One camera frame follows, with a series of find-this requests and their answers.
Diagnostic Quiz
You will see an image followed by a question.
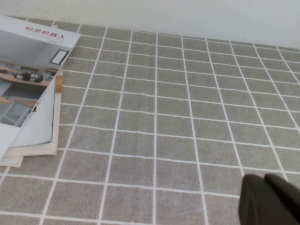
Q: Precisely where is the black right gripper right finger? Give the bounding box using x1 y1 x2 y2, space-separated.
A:
264 172 300 225

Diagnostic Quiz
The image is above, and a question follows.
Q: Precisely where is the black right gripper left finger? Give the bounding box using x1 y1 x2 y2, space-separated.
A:
238 173 296 225

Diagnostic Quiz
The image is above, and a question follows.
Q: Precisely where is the AgileX robot catalog book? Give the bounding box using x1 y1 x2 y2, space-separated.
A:
0 15 82 161

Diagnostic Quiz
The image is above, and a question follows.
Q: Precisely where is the cream book with orange patch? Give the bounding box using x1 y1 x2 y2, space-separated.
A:
0 67 64 168

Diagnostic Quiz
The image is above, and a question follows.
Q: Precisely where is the grey grid tablecloth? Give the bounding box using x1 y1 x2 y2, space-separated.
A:
0 16 300 225

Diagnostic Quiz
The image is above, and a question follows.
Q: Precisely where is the white booklet with bird mark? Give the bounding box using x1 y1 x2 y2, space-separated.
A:
13 75 58 150

